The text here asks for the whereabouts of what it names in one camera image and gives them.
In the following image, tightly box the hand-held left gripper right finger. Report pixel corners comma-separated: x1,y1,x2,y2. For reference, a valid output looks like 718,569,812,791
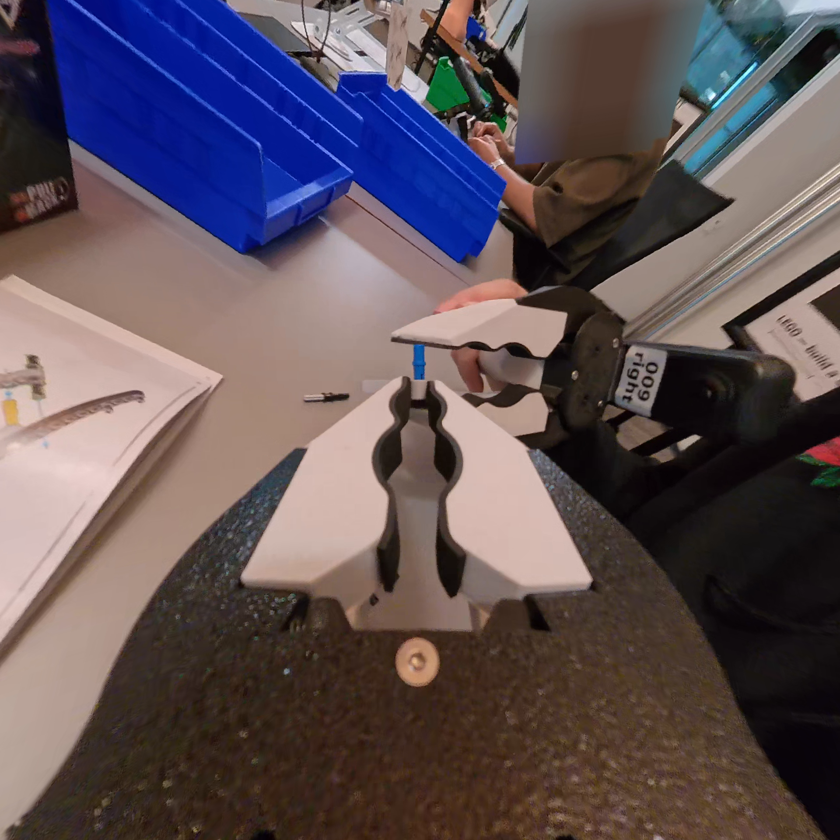
425,379,595,631

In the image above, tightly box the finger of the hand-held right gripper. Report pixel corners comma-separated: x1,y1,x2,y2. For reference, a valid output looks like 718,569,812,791
461,386,553,438
391,297,570,360

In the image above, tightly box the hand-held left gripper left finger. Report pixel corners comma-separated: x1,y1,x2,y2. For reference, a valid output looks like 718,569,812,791
240,377,408,631

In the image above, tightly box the person's right forearm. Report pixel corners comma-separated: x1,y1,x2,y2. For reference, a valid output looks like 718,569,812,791
538,420,840,546

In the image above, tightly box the another person's forearm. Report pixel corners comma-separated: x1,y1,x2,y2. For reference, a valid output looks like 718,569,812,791
499,164,546,231

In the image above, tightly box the grey desk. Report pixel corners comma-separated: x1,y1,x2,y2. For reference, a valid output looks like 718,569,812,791
0,141,546,840

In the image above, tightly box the person's right hand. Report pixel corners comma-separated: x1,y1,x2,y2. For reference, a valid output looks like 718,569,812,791
433,278,530,393

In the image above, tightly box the blue plastic bin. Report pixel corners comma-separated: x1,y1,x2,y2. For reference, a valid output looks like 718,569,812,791
336,71,508,265
47,0,366,256

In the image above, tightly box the framed sign on black easel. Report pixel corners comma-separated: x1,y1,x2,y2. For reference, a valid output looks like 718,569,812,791
722,252,840,403

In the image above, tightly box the white instruction booklet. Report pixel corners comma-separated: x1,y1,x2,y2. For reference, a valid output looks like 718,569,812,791
0,274,224,647

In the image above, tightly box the green plastic holder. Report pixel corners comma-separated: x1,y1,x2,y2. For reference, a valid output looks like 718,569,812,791
425,57,508,132

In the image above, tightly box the person in black sweatshirt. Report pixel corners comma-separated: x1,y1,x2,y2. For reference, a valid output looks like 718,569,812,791
623,433,840,840

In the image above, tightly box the hanging paper tag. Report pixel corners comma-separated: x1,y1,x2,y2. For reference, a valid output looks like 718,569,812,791
386,3,411,89

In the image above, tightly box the white laptop stand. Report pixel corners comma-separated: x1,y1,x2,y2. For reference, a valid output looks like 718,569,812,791
292,0,382,63

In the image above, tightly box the black tablet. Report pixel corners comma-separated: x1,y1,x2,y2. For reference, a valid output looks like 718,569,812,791
239,13,309,53

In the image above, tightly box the black printed toy box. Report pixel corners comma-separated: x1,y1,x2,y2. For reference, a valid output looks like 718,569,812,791
0,0,80,234

